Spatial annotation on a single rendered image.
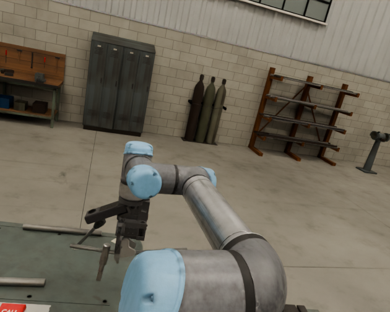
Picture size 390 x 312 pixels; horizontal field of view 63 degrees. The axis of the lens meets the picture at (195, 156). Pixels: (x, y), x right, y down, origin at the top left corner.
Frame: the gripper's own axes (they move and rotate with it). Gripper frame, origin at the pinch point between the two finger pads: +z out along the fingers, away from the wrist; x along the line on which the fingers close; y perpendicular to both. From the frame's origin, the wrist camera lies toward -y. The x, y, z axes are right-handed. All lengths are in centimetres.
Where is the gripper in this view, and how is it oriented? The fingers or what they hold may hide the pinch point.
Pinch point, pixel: (115, 257)
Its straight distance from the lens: 100.2
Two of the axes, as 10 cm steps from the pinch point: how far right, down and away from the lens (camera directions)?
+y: 9.7, 1.4, 1.9
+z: -1.9, 9.5, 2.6
